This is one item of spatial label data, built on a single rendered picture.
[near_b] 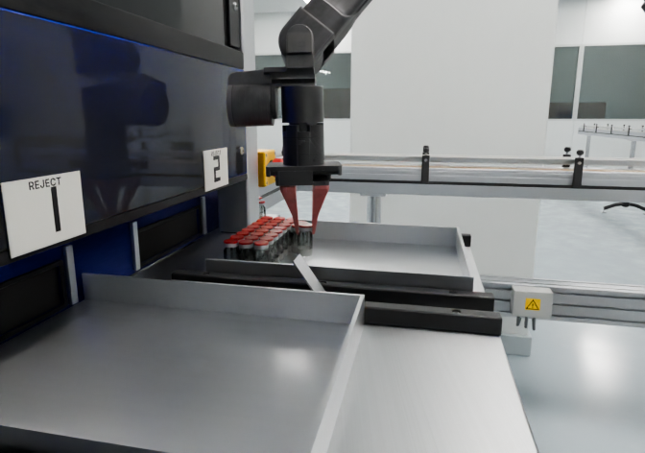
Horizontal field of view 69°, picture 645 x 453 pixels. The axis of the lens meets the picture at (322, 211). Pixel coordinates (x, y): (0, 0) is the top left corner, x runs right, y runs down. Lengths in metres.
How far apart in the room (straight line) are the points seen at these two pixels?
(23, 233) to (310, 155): 0.34
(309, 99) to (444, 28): 1.63
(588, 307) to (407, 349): 1.35
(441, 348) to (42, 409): 0.34
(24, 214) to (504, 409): 0.41
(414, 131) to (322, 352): 1.79
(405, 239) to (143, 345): 0.49
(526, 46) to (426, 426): 1.98
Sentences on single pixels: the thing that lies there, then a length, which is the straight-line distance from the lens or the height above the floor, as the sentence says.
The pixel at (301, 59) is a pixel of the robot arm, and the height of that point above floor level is 1.17.
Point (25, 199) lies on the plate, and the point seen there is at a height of 1.03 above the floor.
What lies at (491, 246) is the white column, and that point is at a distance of 2.28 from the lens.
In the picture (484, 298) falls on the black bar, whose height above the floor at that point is 0.90.
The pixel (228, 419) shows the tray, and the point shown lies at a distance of 0.38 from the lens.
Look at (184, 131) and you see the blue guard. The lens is 0.67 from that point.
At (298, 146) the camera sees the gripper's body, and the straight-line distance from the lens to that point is 0.63.
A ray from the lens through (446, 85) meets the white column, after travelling 2.19.
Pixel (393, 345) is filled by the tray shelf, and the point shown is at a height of 0.88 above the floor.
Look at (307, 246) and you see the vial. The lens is 0.67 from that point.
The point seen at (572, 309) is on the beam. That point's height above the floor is 0.48.
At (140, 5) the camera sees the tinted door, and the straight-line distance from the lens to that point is 0.62.
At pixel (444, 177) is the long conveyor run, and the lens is 1.58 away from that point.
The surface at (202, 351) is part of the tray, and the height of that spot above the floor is 0.88.
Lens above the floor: 1.10
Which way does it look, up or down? 11 degrees down
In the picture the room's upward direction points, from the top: straight up
